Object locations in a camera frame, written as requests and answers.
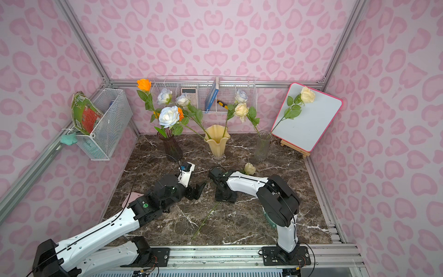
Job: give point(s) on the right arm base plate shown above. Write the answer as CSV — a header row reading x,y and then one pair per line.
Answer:
x,y
274,256

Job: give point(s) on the yellow utility knife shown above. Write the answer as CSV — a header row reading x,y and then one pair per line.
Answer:
x,y
222,104

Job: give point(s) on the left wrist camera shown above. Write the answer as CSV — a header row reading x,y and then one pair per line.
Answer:
x,y
186,169

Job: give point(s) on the green alarm clock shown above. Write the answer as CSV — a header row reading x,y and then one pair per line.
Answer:
x,y
269,220

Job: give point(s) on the green clip hook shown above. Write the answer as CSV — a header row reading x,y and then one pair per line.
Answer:
x,y
69,139

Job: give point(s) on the pink framed whiteboard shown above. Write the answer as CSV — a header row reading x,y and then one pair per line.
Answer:
x,y
305,130

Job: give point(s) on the green red picture card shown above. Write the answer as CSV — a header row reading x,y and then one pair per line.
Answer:
x,y
85,115

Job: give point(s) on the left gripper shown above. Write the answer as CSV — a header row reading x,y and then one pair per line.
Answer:
x,y
193,190

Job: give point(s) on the purple glass vase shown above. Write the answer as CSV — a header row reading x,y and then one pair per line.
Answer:
x,y
173,151

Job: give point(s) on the blue white rose three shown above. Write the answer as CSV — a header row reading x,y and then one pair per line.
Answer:
x,y
190,113

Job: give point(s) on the blue white rose two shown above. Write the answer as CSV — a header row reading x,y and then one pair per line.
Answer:
x,y
240,97

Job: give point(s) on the wooden easel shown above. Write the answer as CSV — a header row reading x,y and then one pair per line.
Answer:
x,y
287,144

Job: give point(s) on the yellow ceramic vase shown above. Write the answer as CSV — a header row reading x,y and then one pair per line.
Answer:
x,y
217,137

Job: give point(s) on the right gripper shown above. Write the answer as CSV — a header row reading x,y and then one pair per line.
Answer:
x,y
224,193

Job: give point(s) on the blue white rose one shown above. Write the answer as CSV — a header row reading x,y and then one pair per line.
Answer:
x,y
164,97

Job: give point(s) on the orange rose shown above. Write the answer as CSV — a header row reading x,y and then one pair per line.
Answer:
x,y
180,113
144,88

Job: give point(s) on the pink flat case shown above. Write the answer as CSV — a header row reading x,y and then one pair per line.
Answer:
x,y
130,198

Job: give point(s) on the white wire wall shelf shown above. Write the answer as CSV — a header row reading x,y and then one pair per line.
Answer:
x,y
228,85

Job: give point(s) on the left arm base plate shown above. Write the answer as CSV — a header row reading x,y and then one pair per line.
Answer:
x,y
147,258

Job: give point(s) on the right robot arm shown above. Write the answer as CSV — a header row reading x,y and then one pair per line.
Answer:
x,y
278,200

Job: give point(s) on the clear glass vase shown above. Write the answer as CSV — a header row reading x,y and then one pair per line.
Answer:
x,y
263,144

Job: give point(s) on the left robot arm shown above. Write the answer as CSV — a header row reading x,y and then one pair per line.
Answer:
x,y
83,255

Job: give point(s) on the white calculator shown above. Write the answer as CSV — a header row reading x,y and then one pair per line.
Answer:
x,y
192,94

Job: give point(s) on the blue book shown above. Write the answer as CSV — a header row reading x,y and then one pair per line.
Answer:
x,y
211,97

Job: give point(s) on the white wire side basket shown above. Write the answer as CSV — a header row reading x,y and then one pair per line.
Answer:
x,y
102,142

